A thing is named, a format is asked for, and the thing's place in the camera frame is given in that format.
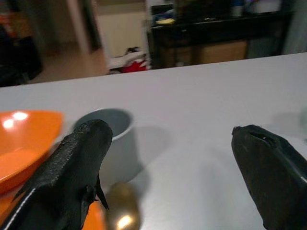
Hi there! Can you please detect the red and white clothes pile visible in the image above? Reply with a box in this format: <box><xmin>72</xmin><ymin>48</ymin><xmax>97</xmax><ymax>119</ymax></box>
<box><xmin>107</xmin><ymin>46</ymin><xmax>149</xmax><ymax>75</ymax></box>

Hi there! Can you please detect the gold spoon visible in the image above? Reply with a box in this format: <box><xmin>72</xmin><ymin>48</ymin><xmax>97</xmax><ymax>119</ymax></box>
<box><xmin>105</xmin><ymin>182</ymin><xmax>142</xmax><ymax>230</ymax></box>

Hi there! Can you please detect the orange bowl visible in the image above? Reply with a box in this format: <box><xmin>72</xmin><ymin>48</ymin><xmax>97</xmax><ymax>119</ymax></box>
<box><xmin>0</xmin><ymin>109</ymin><xmax>64</xmax><ymax>195</ymax></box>

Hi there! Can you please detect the large cardboard box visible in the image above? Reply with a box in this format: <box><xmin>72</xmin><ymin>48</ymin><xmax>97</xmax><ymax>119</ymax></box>
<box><xmin>193</xmin><ymin>40</ymin><xmax>248</xmax><ymax>66</ymax></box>

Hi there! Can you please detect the yellow cloth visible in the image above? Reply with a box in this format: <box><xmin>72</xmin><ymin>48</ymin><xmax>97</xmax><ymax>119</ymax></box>
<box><xmin>155</xmin><ymin>18</ymin><xmax>176</xmax><ymax>25</ymax></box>

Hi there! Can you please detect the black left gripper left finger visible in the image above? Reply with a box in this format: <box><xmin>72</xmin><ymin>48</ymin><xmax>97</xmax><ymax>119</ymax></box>
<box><xmin>0</xmin><ymin>119</ymin><xmax>113</xmax><ymax>230</ymax></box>

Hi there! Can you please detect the black sideboard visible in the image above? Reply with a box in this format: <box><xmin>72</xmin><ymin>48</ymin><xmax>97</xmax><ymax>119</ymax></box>
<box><xmin>146</xmin><ymin>0</ymin><xmax>294</xmax><ymax>70</ymax></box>

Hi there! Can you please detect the grey mug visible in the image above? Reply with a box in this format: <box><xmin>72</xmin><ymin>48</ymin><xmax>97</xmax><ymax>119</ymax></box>
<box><xmin>71</xmin><ymin>108</ymin><xmax>144</xmax><ymax>185</ymax></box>

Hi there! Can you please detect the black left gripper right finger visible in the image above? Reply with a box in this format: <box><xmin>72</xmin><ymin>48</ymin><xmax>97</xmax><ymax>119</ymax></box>
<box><xmin>231</xmin><ymin>124</ymin><xmax>307</xmax><ymax>230</ymax></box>

